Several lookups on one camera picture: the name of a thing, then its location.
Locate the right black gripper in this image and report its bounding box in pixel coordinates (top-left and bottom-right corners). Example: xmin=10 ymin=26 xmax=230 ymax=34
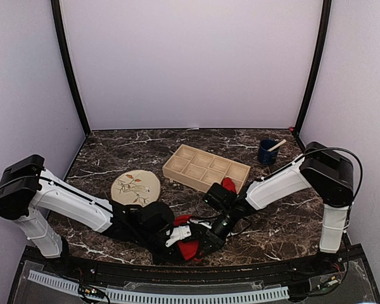
xmin=195 ymin=206 xmax=238 ymax=258

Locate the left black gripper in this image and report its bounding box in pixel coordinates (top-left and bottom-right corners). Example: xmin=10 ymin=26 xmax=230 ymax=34
xmin=135 ymin=227 xmax=185 ymax=267

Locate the red santa sock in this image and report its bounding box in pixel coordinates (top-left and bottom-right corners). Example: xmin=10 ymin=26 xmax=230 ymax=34
xmin=174 ymin=215 xmax=200 ymax=262
xmin=221 ymin=177 xmax=237 ymax=193

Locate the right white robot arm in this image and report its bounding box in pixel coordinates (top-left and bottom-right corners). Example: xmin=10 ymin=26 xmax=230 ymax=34
xmin=195 ymin=142 xmax=361 ymax=275

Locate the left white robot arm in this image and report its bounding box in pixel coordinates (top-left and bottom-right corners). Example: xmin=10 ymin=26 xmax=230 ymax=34
xmin=0 ymin=155 xmax=192 ymax=276

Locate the round painted wooden plate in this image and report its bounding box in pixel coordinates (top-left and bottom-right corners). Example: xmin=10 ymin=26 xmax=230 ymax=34
xmin=111 ymin=170 xmax=161 ymax=207

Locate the wooden compartment tray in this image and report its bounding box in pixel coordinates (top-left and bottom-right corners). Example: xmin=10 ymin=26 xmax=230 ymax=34
xmin=163 ymin=144 xmax=250 ymax=193

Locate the dark blue enamel mug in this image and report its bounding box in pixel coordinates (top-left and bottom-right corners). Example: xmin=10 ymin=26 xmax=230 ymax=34
xmin=258 ymin=139 xmax=279 ymax=165

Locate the wooden stick in mug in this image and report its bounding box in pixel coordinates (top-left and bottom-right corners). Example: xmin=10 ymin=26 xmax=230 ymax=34
xmin=267 ymin=139 xmax=287 ymax=152

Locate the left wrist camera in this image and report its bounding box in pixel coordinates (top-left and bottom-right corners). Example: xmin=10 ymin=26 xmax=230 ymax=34
xmin=165 ymin=224 xmax=200 ymax=248

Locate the black front table rail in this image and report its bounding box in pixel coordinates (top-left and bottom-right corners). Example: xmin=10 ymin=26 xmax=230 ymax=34
xmin=69 ymin=255 xmax=315 ymax=284

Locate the white slotted cable duct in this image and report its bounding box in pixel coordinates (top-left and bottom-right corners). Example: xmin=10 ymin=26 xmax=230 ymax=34
xmin=27 ymin=270 xmax=289 ymax=303

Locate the left black frame post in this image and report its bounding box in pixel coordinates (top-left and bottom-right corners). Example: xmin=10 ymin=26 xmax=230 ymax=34
xmin=51 ymin=0 xmax=91 ymax=137

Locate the black frame post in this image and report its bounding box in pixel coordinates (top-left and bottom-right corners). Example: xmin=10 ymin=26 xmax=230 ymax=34
xmin=51 ymin=0 xmax=91 ymax=137
xmin=293 ymin=0 xmax=332 ymax=138

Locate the right black frame post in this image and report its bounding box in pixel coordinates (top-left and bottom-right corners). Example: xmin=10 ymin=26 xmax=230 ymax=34
xmin=293 ymin=0 xmax=332 ymax=138

